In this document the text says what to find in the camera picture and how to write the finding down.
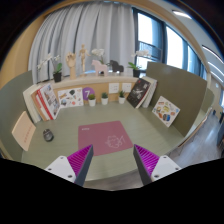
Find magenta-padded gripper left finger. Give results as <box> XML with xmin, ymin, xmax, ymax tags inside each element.
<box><xmin>44</xmin><ymin>144</ymin><xmax>95</xmax><ymax>187</ymax></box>

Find small plant in white pot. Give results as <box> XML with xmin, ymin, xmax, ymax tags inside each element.
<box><xmin>100</xmin><ymin>92</ymin><xmax>110</xmax><ymax>106</ymax></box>
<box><xmin>118</xmin><ymin>90</ymin><xmax>126</xmax><ymax>105</ymax></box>
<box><xmin>87</xmin><ymin>93</ymin><xmax>97</xmax><ymax>108</ymax></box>

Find black book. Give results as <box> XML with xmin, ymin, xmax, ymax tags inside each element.
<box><xmin>126</xmin><ymin>77</ymin><xmax>152</xmax><ymax>109</ymax></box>

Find white orchid behind pink horse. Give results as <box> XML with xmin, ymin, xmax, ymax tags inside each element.
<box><xmin>90</xmin><ymin>48</ymin><xmax>111</xmax><ymax>66</ymax></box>

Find white orchid in black pot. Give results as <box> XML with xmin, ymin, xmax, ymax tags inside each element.
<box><xmin>36</xmin><ymin>53</ymin><xmax>64</xmax><ymax>84</ymax></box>
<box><xmin>127</xmin><ymin>49</ymin><xmax>153</xmax><ymax>78</ymax></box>

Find wooden artist mannequin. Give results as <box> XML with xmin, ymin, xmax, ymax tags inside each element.
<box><xmin>77</xmin><ymin>44</ymin><xmax>91</xmax><ymax>77</ymax></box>

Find purple round number sign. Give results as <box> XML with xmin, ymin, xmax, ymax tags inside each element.
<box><xmin>82</xmin><ymin>86</ymin><xmax>96</xmax><ymax>101</ymax></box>

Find dark framed window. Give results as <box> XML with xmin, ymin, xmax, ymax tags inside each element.
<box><xmin>133</xmin><ymin>8</ymin><xmax>208</xmax><ymax>79</ymax></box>

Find green desk divider panel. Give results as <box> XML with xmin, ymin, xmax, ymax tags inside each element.
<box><xmin>145</xmin><ymin>61</ymin><xmax>208</xmax><ymax>138</ymax></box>
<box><xmin>0</xmin><ymin>69</ymin><xmax>34</xmax><ymax>161</ymax></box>

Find ceiling lights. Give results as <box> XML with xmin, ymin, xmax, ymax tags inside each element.
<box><xmin>171</xmin><ymin>9</ymin><xmax>224</xmax><ymax>84</ymax></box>

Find light grey curtain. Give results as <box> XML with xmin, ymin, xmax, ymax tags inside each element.
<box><xmin>28</xmin><ymin>2</ymin><xmax>136</xmax><ymax>84</ymax></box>

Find light wooden desk shelf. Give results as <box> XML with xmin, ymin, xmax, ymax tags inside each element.
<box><xmin>49</xmin><ymin>74</ymin><xmax>139</xmax><ymax>104</ymax></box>

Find white sticker card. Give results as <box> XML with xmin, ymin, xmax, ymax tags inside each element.
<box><xmin>57</xmin><ymin>87</ymin><xmax>85</xmax><ymax>109</ymax></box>

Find white wall socket plate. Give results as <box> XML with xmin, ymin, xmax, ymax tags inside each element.
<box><xmin>108</xmin><ymin>82</ymin><xmax>120</xmax><ymax>94</ymax></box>
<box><xmin>121</xmin><ymin>82</ymin><xmax>133</xmax><ymax>93</ymax></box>

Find pink wooden horse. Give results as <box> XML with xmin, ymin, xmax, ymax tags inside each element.
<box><xmin>91</xmin><ymin>59</ymin><xmax>109</xmax><ymax>77</ymax></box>

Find dark grey computer mouse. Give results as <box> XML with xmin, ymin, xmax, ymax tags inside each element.
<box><xmin>42</xmin><ymin>128</ymin><xmax>55</xmax><ymax>143</ymax></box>

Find brown book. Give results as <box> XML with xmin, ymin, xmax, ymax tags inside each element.
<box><xmin>30</xmin><ymin>90</ymin><xmax>46</xmax><ymax>122</ymax></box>

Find black wooden horse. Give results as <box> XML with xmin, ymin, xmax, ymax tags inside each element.
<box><xmin>109</xmin><ymin>59</ymin><xmax>125</xmax><ymax>74</ymax></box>

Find white card with colourful stickers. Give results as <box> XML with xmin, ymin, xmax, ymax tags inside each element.
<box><xmin>151</xmin><ymin>95</ymin><xmax>181</xmax><ymax>128</ymax></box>

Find beige book with red text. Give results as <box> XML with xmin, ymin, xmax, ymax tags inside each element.
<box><xmin>11</xmin><ymin>110</ymin><xmax>37</xmax><ymax>153</ymax></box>

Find white book with illustrated cover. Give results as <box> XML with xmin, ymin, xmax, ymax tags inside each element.
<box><xmin>39</xmin><ymin>83</ymin><xmax>62</xmax><ymax>118</ymax></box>

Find mauve pink mouse pad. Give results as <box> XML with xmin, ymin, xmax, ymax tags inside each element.
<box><xmin>77</xmin><ymin>120</ymin><xmax>134</xmax><ymax>157</ymax></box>

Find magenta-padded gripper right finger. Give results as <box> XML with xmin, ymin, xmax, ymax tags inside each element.
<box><xmin>133</xmin><ymin>143</ymin><xmax>182</xmax><ymax>186</ymax></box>

